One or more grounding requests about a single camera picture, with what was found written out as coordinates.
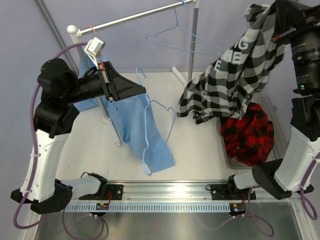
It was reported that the black white plaid shirt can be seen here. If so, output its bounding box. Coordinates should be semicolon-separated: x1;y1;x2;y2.
176;4;286;125

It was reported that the aluminium mounting rail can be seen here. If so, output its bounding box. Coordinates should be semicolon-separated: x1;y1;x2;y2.
32;180;305;204

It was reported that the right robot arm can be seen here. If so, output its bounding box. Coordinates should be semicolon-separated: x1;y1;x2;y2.
226;0;320;200

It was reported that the pink wire hanger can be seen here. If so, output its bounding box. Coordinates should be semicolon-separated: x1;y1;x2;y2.
87;25;105;62

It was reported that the red black plaid shirt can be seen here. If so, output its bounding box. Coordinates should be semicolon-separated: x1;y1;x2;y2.
220;102;275;167

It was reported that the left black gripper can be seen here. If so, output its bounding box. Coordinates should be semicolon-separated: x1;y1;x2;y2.
62;60;146;105

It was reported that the light blue cable duct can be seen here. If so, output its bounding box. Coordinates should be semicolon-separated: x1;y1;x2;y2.
65;202;231;213

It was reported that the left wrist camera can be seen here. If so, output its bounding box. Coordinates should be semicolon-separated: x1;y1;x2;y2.
84;37;106;69

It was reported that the blue wire hanger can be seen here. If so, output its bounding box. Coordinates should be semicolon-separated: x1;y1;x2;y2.
145;0;224;59
136;67;177;177

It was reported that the white silver clothes rack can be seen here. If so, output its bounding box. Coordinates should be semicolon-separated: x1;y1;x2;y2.
66;0;207;147

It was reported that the clear plastic bin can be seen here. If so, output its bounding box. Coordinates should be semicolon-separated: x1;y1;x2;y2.
217;93;288;170

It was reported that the light blue shirt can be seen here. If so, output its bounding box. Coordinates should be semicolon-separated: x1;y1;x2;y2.
74;47;176;175

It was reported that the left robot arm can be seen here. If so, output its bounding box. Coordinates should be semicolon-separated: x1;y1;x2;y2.
10;58;146;215

